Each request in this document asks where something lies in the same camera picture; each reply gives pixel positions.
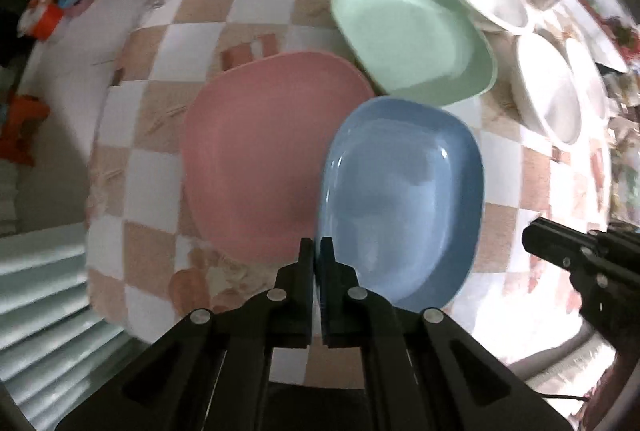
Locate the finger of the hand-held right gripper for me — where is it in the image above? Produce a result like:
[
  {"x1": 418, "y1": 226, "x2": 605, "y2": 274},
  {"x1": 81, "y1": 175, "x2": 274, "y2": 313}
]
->
[
  {"x1": 521, "y1": 217, "x2": 621, "y2": 297},
  {"x1": 590, "y1": 221, "x2": 640, "y2": 262}
]

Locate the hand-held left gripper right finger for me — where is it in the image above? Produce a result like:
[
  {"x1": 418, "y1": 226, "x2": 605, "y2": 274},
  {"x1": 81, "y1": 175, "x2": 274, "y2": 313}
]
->
[{"x1": 319, "y1": 237, "x2": 576, "y2": 431}]

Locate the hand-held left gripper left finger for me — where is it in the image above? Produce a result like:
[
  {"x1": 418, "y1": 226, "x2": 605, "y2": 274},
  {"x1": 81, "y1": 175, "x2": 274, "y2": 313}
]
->
[{"x1": 52, "y1": 237, "x2": 316, "y2": 431}]

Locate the blue plate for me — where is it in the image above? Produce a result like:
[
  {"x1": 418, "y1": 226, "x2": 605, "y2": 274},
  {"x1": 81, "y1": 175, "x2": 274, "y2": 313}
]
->
[{"x1": 316, "y1": 97, "x2": 485, "y2": 313}]

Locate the pink plate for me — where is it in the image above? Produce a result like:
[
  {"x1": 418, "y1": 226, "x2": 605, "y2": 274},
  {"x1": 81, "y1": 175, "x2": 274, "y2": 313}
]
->
[{"x1": 181, "y1": 52, "x2": 377, "y2": 263}]

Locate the green plate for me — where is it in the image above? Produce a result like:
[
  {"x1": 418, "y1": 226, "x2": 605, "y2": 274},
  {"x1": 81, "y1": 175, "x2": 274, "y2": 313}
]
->
[{"x1": 330, "y1": 0, "x2": 498, "y2": 106}]

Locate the checkered tablecloth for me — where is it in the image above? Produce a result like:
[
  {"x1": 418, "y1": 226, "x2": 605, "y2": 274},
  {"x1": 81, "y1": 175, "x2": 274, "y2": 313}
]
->
[{"x1": 82, "y1": 0, "x2": 618, "y2": 364}]

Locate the pale green ribbed panel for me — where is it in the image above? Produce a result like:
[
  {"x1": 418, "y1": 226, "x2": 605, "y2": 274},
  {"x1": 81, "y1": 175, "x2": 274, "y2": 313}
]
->
[{"x1": 0, "y1": 223, "x2": 133, "y2": 409}]

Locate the orange cloth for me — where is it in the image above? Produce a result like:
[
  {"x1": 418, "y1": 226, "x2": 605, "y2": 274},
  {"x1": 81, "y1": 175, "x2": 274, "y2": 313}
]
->
[{"x1": 0, "y1": 93, "x2": 51, "y2": 166}]

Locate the orange bucket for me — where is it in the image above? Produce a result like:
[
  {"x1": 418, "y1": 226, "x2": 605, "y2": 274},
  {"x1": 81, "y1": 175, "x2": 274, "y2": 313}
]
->
[{"x1": 19, "y1": 0, "x2": 66, "y2": 42}]

